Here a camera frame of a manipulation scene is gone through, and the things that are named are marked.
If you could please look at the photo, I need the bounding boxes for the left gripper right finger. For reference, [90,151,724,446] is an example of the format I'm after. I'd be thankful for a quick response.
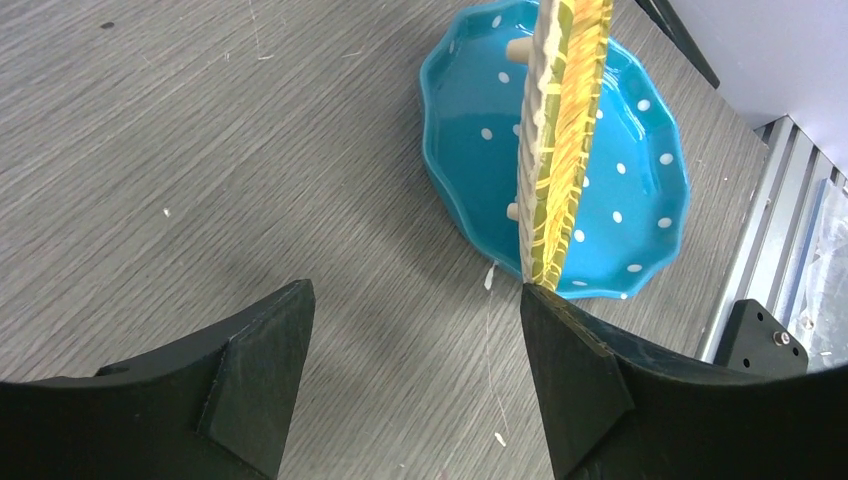
[520,284,847,479]

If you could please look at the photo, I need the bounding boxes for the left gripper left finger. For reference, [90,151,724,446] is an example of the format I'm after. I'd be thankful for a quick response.
[1,279,316,479]

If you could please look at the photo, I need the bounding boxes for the blue polka dot plate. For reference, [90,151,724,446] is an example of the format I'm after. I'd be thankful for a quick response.
[419,1,690,300]

